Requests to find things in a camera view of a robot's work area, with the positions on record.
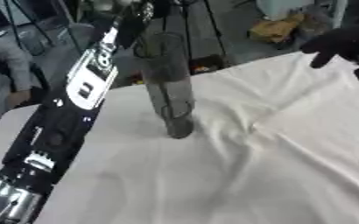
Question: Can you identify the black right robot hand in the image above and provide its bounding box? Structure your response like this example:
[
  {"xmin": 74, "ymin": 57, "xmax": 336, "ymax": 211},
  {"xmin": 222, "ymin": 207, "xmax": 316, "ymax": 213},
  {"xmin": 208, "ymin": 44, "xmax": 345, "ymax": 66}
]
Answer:
[{"xmin": 299, "ymin": 24, "xmax": 359, "ymax": 70}]

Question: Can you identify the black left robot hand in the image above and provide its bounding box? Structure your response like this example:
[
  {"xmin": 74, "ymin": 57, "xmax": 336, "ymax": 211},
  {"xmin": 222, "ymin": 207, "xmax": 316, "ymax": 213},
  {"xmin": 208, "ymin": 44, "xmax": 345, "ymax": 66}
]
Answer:
[{"xmin": 115, "ymin": 0, "xmax": 172, "ymax": 50}]

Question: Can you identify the white box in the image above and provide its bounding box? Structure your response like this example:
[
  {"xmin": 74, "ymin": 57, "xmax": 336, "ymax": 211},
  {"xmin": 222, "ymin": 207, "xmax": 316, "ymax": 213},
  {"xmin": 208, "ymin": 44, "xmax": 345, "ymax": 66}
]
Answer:
[{"xmin": 254, "ymin": 0, "xmax": 318, "ymax": 21}]

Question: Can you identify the yellow bag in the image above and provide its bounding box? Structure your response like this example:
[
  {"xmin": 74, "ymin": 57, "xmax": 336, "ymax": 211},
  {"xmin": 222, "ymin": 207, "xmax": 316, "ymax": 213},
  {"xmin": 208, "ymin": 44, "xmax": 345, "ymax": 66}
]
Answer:
[{"xmin": 247, "ymin": 13, "xmax": 308, "ymax": 44}]

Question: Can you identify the black tripod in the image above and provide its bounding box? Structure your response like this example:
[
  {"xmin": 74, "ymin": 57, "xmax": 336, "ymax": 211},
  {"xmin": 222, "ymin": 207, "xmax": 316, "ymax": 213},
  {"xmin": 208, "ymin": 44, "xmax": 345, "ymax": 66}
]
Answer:
[
  {"xmin": 161, "ymin": 0, "xmax": 230, "ymax": 60},
  {"xmin": 2, "ymin": 0, "xmax": 57, "ymax": 48}
]

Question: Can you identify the black crate with coloured items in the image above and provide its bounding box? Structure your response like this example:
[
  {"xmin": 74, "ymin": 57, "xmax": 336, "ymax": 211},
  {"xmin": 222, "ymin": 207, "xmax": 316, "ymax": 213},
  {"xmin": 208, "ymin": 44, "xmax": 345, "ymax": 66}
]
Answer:
[{"xmin": 187, "ymin": 53, "xmax": 229, "ymax": 75}]

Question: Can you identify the person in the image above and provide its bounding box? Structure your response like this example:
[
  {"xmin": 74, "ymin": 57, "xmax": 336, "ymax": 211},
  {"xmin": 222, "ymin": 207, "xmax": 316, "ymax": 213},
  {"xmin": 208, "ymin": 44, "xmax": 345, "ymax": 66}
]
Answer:
[{"xmin": 0, "ymin": 11, "xmax": 51, "ymax": 142}]

